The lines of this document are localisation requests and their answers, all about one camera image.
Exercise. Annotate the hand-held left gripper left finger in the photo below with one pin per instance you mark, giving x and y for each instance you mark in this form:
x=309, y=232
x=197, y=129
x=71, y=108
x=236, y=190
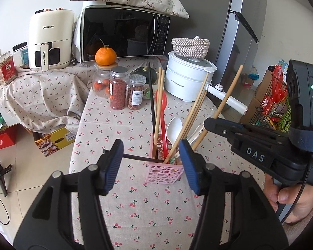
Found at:
x=114, y=166

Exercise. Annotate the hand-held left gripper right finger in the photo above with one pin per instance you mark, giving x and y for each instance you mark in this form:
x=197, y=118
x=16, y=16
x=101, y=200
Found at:
x=189, y=172

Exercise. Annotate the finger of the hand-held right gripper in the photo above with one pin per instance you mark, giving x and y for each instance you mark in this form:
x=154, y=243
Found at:
x=219, y=126

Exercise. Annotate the pink utensil basket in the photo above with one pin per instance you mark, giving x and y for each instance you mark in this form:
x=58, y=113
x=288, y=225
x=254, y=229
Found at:
x=164, y=174

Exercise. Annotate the black chopstick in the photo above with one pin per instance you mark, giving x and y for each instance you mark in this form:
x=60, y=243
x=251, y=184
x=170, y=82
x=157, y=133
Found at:
x=151, y=96
x=138, y=157

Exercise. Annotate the wooden chopstick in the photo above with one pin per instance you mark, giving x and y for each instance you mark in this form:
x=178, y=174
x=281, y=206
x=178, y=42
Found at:
x=232, y=88
x=195, y=114
x=162, y=83
x=159, y=88
x=198, y=96

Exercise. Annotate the white plastic spoon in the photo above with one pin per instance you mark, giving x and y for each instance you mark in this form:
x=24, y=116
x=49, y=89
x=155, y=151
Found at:
x=174, y=127

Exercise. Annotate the red plastic spoon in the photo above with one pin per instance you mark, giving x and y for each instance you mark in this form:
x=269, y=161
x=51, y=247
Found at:
x=163, y=101

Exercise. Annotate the person's right hand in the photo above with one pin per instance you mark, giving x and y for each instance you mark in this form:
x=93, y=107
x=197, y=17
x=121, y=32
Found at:
x=302, y=203

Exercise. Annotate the clear plastic wrapper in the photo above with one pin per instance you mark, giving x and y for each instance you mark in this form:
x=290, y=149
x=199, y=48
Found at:
x=198, y=132

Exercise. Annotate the leafy green vegetable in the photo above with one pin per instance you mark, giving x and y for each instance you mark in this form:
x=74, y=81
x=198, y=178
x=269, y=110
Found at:
x=285, y=119

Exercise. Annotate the red snack packet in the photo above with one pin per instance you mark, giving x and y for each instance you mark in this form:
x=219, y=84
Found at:
x=279, y=83
x=268, y=104

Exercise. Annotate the small cardboard box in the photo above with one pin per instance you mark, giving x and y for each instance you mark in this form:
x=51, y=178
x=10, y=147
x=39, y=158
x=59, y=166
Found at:
x=250, y=109

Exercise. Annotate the blue white carton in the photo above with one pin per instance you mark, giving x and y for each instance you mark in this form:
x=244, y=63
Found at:
x=283, y=66

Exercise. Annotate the large cardboard box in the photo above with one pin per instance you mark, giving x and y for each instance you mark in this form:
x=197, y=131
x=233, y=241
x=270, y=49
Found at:
x=262, y=86

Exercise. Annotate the cherry print tablecloth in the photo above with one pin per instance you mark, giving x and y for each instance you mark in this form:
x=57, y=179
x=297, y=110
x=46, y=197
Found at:
x=135, y=213

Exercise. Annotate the white electric pot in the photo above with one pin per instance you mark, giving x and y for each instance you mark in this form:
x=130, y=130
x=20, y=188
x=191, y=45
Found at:
x=185, y=83

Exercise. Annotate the yellow printed carton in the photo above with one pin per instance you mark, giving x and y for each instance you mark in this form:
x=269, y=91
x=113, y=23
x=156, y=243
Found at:
x=54, y=140

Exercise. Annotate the red goji berry jar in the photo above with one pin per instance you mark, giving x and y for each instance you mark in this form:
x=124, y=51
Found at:
x=118, y=91

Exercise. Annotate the jar with white label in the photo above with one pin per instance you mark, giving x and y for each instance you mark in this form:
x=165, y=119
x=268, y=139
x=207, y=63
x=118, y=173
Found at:
x=135, y=93

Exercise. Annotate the green ceramic spoon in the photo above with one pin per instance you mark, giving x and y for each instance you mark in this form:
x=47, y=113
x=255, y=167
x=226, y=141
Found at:
x=148, y=93

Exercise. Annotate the clear glass jar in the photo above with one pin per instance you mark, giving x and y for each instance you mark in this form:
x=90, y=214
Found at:
x=100, y=83

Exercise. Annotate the dark green squash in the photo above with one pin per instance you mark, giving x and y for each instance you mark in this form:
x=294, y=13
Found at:
x=146, y=75

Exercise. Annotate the grey refrigerator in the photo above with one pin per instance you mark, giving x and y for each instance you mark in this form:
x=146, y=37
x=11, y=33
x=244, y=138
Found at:
x=211, y=18

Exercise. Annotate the orange with stem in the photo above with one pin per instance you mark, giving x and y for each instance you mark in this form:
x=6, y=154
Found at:
x=105, y=56

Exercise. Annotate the black power plug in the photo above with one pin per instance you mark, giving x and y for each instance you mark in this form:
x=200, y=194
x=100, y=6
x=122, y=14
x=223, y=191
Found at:
x=73, y=61

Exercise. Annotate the red gift box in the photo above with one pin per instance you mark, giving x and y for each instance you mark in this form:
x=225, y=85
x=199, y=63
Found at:
x=1, y=140

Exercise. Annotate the black microwave oven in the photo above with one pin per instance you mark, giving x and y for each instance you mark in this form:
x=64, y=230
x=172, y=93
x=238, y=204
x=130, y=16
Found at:
x=120, y=31

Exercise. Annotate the black lidded container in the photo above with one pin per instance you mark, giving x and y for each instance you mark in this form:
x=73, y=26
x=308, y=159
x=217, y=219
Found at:
x=22, y=57

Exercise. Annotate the red label nut jar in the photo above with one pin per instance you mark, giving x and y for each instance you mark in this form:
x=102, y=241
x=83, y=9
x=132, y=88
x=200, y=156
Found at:
x=7, y=69

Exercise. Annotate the cream air fryer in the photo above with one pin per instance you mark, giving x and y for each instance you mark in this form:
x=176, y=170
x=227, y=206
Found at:
x=52, y=31

